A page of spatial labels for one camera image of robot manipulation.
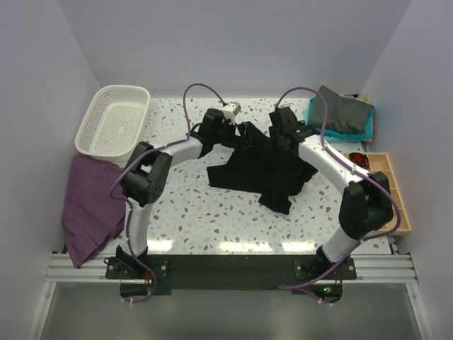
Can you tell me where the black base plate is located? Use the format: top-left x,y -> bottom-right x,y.
105,253 -> 358,305

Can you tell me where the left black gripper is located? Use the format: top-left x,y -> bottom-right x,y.
212,118 -> 251,151

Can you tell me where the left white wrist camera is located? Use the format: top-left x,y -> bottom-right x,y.
222,102 -> 241,124

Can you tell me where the aluminium rail frame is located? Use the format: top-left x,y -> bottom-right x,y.
26,235 -> 435,340

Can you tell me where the teal folded t shirt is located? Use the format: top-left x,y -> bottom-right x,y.
303,97 -> 375,142

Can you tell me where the red patterned cloth in tray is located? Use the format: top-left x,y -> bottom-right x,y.
348,152 -> 371,170

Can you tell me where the black t shirt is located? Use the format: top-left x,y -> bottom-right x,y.
207,122 -> 318,215

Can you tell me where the white plastic basket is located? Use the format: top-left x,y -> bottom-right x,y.
74,85 -> 151,163

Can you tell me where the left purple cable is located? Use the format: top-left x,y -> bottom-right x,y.
108,83 -> 227,304

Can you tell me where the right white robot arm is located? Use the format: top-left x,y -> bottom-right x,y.
269,107 -> 396,283

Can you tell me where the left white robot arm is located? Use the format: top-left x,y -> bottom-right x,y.
105,102 -> 241,280

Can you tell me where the wooden compartment tray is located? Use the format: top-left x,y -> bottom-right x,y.
345,152 -> 413,237

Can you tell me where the purple cloth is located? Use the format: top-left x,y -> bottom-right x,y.
62,154 -> 125,268

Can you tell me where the grey folded t shirt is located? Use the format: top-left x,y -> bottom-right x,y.
304,85 -> 374,137

